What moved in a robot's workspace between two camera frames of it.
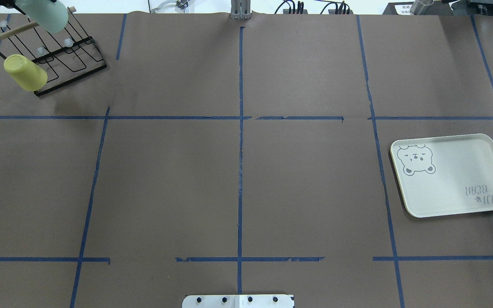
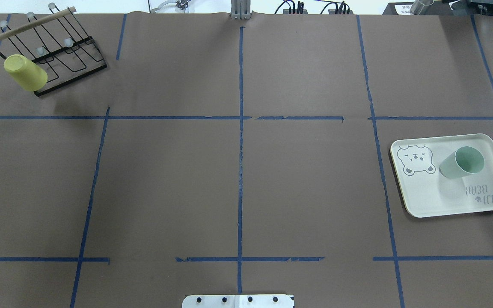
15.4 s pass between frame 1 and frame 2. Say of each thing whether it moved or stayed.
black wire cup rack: stayed
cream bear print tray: stayed
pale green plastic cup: moved
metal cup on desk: stayed
